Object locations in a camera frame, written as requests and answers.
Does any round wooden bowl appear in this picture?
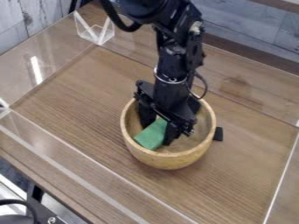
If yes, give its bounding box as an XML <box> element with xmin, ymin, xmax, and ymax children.
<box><xmin>121</xmin><ymin>98</ymin><xmax>217</xmax><ymax>170</ymax></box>

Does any clear acrylic corner bracket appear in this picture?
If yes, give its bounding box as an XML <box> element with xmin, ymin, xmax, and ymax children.
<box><xmin>74</xmin><ymin>11</ymin><xmax>115</xmax><ymax>46</ymax></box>

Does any clear acrylic enclosure wall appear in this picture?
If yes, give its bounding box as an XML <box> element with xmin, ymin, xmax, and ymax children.
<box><xmin>0</xmin><ymin>99</ymin><xmax>199</xmax><ymax>224</ymax></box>

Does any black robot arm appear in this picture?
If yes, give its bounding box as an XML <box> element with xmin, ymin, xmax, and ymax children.
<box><xmin>99</xmin><ymin>0</ymin><xmax>206</xmax><ymax>145</ymax></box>

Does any black cable lower left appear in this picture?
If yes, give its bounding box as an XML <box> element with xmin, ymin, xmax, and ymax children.
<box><xmin>0</xmin><ymin>198</ymin><xmax>30</xmax><ymax>215</ymax></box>

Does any black patch on table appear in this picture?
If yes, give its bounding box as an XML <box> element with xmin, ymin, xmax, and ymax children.
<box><xmin>213</xmin><ymin>127</ymin><xmax>225</xmax><ymax>141</ymax></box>

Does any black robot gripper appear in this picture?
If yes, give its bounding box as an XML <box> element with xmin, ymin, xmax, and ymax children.
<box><xmin>135</xmin><ymin>68</ymin><xmax>202</xmax><ymax>145</ymax></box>

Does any green rectangular stick block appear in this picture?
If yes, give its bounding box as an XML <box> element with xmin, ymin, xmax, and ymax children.
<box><xmin>134</xmin><ymin>118</ymin><xmax>167</xmax><ymax>151</ymax></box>

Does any black metal table frame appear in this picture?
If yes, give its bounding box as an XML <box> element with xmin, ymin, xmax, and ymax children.
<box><xmin>25</xmin><ymin>182</ymin><xmax>81</xmax><ymax>224</ymax></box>

